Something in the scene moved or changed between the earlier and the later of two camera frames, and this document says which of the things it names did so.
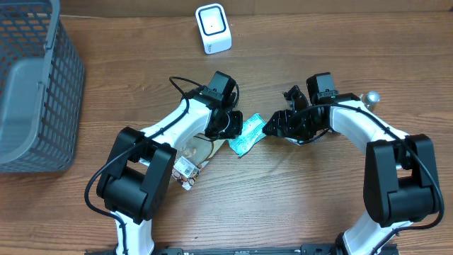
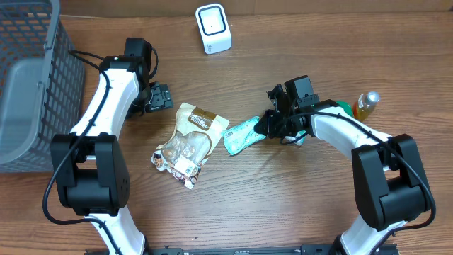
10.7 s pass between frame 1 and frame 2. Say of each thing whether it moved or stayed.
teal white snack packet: moved
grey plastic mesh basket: stayed
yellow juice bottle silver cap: stayed
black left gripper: moved
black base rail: stayed
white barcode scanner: stayed
